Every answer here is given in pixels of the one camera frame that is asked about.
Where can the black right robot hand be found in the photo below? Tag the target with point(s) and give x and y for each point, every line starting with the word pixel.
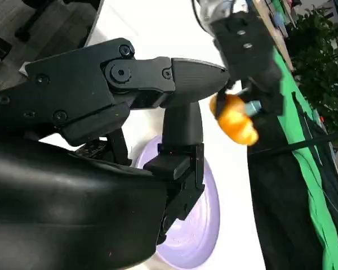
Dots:
pixel 59 182

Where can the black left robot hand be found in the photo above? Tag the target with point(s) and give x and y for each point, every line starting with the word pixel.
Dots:
pixel 248 56

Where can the orange white toy bread roll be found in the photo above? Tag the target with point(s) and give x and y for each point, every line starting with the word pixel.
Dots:
pixel 236 126

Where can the wooden desk edge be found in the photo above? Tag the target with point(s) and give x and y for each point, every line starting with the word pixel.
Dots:
pixel 273 39

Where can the green leafy plant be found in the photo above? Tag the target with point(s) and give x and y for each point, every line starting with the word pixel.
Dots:
pixel 318 62

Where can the lilac plate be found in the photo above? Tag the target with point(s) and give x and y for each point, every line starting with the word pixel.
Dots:
pixel 197 239

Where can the black backdrop cloth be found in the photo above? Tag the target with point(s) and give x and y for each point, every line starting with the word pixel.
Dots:
pixel 279 211

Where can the green cloth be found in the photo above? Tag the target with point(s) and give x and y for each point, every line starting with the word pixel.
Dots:
pixel 321 202

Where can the black office chair base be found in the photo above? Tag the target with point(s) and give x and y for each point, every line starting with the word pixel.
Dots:
pixel 45 14

